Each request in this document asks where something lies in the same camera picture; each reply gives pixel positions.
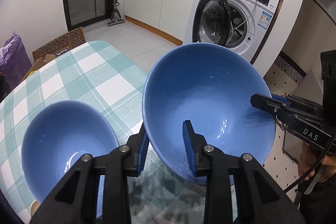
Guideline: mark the blue bowl large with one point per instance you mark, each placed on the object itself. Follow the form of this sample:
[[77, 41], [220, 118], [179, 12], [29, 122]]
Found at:
[[211, 86]]

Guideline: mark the upright vacuum mop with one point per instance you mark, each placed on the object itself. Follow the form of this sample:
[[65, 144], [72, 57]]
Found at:
[[115, 18]]

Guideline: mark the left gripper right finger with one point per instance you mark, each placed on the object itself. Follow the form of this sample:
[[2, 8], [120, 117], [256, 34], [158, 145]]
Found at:
[[238, 189]]

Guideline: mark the open cardboard box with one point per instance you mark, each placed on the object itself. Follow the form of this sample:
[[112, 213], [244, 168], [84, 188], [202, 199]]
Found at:
[[39, 64]]

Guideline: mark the purple plastic bag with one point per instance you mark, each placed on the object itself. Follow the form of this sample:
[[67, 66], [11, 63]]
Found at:
[[15, 62]]

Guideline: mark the teal checked tablecloth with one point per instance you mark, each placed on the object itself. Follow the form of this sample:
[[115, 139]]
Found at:
[[99, 75]]

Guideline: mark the patterned cardboard box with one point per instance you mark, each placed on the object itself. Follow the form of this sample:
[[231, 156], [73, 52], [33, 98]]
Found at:
[[68, 41]]

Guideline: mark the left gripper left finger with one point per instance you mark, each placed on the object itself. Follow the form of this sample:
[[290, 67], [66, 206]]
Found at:
[[94, 183]]

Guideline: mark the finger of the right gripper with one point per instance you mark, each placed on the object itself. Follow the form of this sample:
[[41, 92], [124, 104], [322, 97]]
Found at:
[[268, 104], [282, 99]]

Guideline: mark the white washing machine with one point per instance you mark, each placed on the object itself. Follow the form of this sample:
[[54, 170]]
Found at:
[[239, 25]]

